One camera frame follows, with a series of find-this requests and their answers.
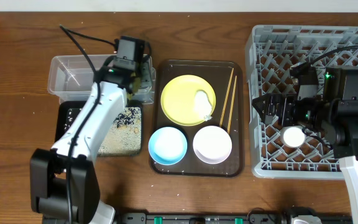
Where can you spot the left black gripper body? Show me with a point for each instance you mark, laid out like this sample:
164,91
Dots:
145,79

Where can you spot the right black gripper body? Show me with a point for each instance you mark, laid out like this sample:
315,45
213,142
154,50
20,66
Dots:
288,101

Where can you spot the white paper cup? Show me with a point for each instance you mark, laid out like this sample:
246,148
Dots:
292,136

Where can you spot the yellow round plate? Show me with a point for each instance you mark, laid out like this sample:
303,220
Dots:
177,99

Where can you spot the white napkin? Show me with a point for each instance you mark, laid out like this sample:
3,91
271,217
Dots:
202,107

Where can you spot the pink bowl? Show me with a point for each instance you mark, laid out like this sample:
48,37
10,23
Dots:
212,145

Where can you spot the light blue bowl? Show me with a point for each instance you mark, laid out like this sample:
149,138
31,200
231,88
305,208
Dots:
167,146

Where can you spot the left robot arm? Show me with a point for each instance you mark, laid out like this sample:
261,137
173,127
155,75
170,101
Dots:
63,181

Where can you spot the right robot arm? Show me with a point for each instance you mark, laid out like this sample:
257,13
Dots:
335,114

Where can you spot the grey dishwasher rack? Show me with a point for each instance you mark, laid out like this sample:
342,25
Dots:
270,52

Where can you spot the spilled rice pile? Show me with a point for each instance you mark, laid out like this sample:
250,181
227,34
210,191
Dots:
125,135

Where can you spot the black plastic tray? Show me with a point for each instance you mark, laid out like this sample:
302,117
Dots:
69,110

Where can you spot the dark brown serving tray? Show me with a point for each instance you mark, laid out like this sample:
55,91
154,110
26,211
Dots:
217,75

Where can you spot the clear plastic bin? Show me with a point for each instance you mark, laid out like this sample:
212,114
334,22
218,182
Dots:
71,79

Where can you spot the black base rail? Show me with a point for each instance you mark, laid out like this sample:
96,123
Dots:
255,216

